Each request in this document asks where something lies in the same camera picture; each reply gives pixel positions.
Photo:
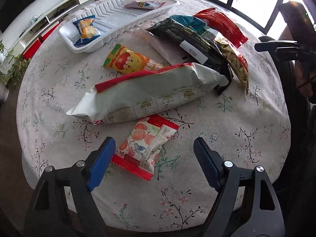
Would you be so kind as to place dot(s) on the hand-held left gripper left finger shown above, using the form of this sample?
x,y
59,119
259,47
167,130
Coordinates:
x,y
102,163

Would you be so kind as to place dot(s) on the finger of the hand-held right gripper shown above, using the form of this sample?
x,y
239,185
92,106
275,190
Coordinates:
x,y
274,46
288,55

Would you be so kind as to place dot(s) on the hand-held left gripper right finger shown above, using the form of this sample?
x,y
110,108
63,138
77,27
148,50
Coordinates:
x,y
207,163

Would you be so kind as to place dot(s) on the red floral snack packet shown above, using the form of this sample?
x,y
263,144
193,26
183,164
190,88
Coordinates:
x,y
143,143

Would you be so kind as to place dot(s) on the red snack bag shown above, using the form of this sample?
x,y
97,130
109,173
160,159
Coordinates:
x,y
222,24

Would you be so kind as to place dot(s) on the large white snack bag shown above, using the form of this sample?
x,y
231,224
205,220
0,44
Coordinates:
x,y
148,91

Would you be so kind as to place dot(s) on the teal snack bag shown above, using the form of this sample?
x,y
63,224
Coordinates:
x,y
187,21

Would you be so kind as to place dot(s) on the black snack bag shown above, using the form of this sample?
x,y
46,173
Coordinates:
x,y
172,37

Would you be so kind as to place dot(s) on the orange cartoon snack packet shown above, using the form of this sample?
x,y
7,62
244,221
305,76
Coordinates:
x,y
126,60

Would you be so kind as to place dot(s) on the white plastic tray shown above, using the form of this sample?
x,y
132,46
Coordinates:
x,y
116,12

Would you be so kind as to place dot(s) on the person's right hand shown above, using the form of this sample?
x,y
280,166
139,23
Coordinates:
x,y
306,79

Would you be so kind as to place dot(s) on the gold snack bag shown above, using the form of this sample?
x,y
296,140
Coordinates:
x,y
234,61

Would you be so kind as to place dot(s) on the pale paper packet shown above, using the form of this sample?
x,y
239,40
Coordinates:
x,y
163,49

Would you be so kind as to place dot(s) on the plant in white ribbed pot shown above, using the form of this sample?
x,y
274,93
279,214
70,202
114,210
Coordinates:
x,y
3,92

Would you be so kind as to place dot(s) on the trailing green plant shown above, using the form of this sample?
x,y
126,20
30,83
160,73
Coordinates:
x,y
14,66

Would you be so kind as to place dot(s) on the blue cake snack packet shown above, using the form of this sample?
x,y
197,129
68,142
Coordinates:
x,y
86,29

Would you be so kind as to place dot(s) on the pink snack packet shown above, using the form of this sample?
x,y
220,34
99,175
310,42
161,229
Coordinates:
x,y
143,5

